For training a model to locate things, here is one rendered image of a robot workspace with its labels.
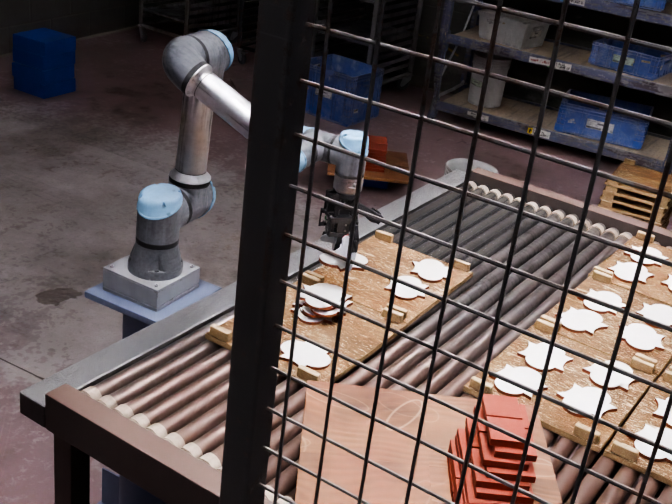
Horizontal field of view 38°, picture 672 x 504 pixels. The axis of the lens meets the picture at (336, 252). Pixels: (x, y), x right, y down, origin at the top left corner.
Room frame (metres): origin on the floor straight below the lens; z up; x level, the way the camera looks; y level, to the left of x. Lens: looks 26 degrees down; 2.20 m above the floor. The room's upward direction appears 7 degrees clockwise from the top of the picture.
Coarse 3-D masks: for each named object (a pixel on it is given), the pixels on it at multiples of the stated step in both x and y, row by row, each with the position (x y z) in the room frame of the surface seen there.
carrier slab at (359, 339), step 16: (288, 288) 2.35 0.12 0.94; (288, 304) 2.26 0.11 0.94; (288, 320) 2.18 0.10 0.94; (336, 320) 2.21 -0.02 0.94; (352, 320) 2.22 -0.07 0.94; (384, 320) 2.24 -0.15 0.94; (208, 336) 2.06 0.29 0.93; (288, 336) 2.10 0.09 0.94; (320, 336) 2.12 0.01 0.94; (352, 336) 2.14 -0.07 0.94; (368, 336) 2.15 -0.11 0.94; (352, 352) 2.06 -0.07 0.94; (368, 352) 2.07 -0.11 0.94; (336, 368) 1.98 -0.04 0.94; (352, 368) 2.01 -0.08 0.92
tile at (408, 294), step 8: (408, 280) 2.47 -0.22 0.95; (416, 280) 2.48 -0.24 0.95; (384, 288) 2.41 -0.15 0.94; (400, 288) 2.42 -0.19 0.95; (408, 288) 2.42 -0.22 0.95; (424, 288) 2.44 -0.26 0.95; (400, 296) 2.37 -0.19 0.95; (408, 296) 2.38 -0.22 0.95; (416, 296) 2.39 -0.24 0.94; (424, 296) 2.39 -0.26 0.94
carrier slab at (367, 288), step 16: (368, 240) 2.73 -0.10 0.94; (368, 256) 2.62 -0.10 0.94; (384, 256) 2.63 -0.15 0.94; (416, 256) 2.66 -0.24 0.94; (320, 272) 2.47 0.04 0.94; (336, 272) 2.48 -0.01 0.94; (352, 272) 2.50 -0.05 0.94; (368, 272) 2.51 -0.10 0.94; (384, 272) 2.52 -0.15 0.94; (400, 272) 2.54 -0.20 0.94; (464, 272) 2.59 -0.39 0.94; (352, 288) 2.40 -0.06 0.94; (368, 288) 2.41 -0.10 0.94; (432, 288) 2.46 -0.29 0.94; (368, 304) 2.32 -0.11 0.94; (384, 304) 2.33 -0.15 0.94; (400, 304) 2.34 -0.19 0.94; (416, 304) 2.35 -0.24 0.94; (432, 304) 2.37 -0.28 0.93
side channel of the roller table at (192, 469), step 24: (48, 408) 1.70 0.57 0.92; (72, 408) 1.67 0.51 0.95; (96, 408) 1.68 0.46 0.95; (72, 432) 1.67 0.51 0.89; (96, 432) 1.63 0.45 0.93; (120, 432) 1.61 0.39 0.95; (144, 432) 1.62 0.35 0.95; (96, 456) 1.63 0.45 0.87; (120, 456) 1.59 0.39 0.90; (144, 456) 1.56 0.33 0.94; (168, 456) 1.55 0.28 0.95; (192, 456) 1.56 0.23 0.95; (144, 480) 1.56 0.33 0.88; (168, 480) 1.52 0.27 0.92; (192, 480) 1.49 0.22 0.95; (216, 480) 1.50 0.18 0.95
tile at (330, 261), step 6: (324, 258) 2.29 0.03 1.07; (330, 258) 2.30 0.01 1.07; (336, 258) 2.31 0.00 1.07; (360, 258) 2.34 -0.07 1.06; (366, 258) 2.34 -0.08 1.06; (324, 264) 2.27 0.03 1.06; (330, 264) 2.27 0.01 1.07; (336, 264) 2.27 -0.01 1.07; (342, 264) 2.28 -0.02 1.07; (366, 264) 2.32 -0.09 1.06; (342, 270) 2.25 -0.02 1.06; (360, 270) 2.28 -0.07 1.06
